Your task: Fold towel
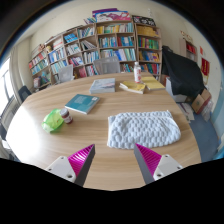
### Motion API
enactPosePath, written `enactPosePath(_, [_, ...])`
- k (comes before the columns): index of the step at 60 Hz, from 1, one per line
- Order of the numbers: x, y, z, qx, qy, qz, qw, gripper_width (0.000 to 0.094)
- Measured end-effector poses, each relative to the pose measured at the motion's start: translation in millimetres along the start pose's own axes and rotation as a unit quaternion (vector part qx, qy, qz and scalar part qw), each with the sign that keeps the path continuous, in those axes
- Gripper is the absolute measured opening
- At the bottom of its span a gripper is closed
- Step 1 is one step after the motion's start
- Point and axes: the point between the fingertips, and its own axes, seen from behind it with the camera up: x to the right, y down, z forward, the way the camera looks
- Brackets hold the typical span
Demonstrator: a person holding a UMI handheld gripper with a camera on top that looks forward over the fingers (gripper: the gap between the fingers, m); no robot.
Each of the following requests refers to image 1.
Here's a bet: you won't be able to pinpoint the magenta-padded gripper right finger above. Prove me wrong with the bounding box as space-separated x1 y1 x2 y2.
133 143 184 185

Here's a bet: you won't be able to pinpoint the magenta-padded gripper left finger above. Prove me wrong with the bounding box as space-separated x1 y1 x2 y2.
44 143 96 187

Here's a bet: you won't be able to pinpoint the white waffle-textured towel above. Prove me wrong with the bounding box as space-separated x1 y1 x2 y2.
106 109 182 150

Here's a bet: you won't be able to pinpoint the green plastic bag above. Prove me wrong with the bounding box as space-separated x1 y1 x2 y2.
41 108 65 133

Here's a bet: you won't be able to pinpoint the small jar with red label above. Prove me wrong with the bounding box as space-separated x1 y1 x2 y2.
59 108 74 125

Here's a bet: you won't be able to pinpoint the scattered paper sheets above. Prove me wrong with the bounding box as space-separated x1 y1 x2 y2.
180 101 197 122

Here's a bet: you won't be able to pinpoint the teal book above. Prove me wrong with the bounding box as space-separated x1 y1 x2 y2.
64 93 101 115

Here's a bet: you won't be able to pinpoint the white box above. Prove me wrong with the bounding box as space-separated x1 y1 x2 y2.
165 77 188 103

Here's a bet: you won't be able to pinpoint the brown cardboard box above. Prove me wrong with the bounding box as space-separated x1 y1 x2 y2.
191 88 212 115

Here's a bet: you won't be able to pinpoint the dark office chair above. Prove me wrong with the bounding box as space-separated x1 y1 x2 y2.
18 85 33 103

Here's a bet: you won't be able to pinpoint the thin yellow book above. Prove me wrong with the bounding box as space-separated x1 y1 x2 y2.
141 76 166 92

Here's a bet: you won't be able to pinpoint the thick yellow book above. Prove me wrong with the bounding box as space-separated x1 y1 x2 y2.
118 80 147 95

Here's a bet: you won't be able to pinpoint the grey book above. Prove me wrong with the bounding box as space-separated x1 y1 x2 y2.
89 77 117 95

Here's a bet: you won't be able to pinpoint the narrow grey mesh chair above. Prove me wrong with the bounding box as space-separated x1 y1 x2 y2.
57 64 75 84

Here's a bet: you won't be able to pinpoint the clear bottle with red label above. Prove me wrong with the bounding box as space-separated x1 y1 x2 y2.
133 61 142 84

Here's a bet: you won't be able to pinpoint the wide grey mesh chair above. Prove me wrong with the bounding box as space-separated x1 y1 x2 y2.
92 56 121 76

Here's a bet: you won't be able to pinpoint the wooden bookshelf unit with books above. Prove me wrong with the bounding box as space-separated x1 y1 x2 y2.
28 8 163 90

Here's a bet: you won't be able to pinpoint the red wall hanging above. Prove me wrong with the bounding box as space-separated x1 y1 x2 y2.
200 57 211 77

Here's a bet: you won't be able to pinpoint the small wooden wall shelf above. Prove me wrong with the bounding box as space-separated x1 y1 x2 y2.
179 36 198 63

